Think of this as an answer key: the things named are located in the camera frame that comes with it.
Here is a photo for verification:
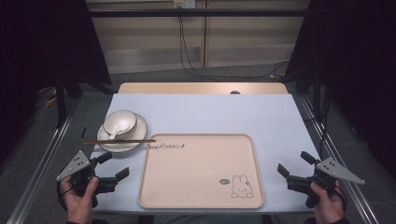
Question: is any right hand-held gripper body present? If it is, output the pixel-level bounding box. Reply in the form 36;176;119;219
286;157;365;209

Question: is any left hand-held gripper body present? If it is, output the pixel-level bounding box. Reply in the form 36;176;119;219
55;150;119;209

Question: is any person's right hand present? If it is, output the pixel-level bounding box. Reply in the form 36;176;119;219
310;182;345;223

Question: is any person's left hand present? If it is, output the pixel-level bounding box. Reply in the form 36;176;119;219
60;176;100;223

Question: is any brown wooden chopstick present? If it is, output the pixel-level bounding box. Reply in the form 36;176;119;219
82;140;156;146
82;139;157;144

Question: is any white ceramic spoon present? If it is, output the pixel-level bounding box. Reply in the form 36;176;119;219
108;120;131;140

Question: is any white bowl with dark rim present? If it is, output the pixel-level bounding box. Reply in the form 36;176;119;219
102;109;138;136

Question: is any white plate with dark rim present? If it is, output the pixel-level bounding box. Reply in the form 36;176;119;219
96;113;149;154

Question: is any beige tray with rabbit print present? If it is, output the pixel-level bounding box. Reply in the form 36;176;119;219
138;133;265;210

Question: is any pale blue table cover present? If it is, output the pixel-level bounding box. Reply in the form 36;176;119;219
91;92;320;215

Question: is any light wooden table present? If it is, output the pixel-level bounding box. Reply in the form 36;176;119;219
117;81;290;95

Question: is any black curtain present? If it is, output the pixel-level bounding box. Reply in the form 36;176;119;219
284;0;396;180
0;0;112;169

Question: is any black horizontal bar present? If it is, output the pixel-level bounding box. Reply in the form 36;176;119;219
88;8;310;19

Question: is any metal floor rail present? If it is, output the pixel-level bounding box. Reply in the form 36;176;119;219
299;95;380;224
6;98;80;224

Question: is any black stand post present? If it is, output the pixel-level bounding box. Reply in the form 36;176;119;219
312;59;322;120
55;72;67;128

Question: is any yellow floor cable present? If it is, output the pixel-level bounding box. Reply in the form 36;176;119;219
42;94;59;108

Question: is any black wall cable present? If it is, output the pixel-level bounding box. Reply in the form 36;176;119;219
177;6;290;82

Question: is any white wall socket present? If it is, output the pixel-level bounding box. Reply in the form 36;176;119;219
173;0;197;9

